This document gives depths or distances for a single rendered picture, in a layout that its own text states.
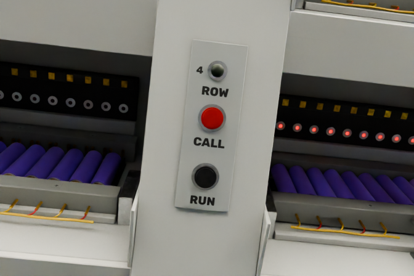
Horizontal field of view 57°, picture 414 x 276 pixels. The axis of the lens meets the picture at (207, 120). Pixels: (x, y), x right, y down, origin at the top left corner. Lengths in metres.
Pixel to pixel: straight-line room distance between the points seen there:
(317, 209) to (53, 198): 0.24
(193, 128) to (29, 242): 0.16
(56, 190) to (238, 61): 0.19
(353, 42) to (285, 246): 0.18
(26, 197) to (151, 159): 0.13
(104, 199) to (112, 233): 0.03
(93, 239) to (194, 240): 0.09
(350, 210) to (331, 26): 0.18
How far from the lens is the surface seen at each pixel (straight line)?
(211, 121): 0.27
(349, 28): 0.30
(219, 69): 0.27
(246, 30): 0.28
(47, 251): 0.33
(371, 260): 0.37
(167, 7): 0.28
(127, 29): 0.29
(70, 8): 0.30
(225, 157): 0.28
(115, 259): 0.32
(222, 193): 0.28
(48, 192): 0.36
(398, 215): 0.41
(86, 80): 0.45
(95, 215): 0.35
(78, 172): 0.39
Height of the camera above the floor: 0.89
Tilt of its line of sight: 5 degrees down
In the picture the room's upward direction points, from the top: 7 degrees clockwise
